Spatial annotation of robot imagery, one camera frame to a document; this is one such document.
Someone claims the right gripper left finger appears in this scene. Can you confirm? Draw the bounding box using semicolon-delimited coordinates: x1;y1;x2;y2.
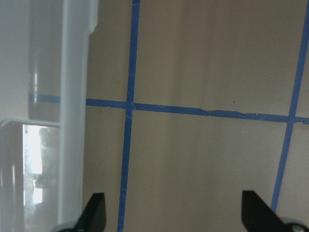
52;192;106;232

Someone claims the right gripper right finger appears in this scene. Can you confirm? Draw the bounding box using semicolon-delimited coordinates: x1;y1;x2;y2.
242;190;309;232

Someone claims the clear plastic box lid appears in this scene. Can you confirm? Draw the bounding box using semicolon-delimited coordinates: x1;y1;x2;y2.
0;0;98;232

